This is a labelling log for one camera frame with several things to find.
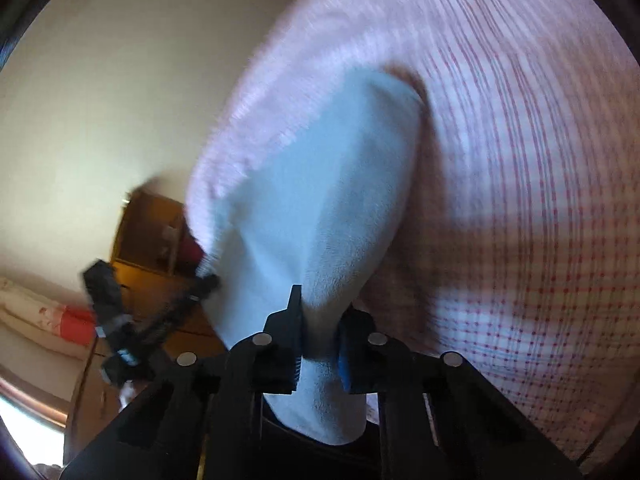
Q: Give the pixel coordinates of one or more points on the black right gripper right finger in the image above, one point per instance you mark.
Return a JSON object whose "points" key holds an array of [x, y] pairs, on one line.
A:
{"points": [[369, 361]]}

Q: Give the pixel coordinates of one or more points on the light blue fleece pants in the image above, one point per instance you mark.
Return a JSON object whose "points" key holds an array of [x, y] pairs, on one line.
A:
{"points": [[320, 214]]}

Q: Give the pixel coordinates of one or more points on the white red patterned curtain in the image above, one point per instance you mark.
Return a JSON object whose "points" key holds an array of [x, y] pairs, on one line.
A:
{"points": [[58, 327]]}

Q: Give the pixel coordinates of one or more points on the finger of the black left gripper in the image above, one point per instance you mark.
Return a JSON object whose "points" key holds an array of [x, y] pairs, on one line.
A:
{"points": [[163, 306]]}

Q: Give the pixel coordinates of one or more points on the red container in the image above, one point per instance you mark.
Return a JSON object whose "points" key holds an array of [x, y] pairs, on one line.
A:
{"points": [[189, 251]]}

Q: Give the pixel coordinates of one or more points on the pink checkered bed sheet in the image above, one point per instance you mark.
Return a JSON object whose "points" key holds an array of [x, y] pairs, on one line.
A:
{"points": [[519, 242]]}

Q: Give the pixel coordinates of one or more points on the brown wooden cabinet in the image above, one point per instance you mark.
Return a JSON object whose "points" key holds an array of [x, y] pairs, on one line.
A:
{"points": [[154, 258]]}

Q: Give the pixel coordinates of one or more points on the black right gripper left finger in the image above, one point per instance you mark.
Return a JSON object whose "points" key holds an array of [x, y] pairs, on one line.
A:
{"points": [[270, 361]]}

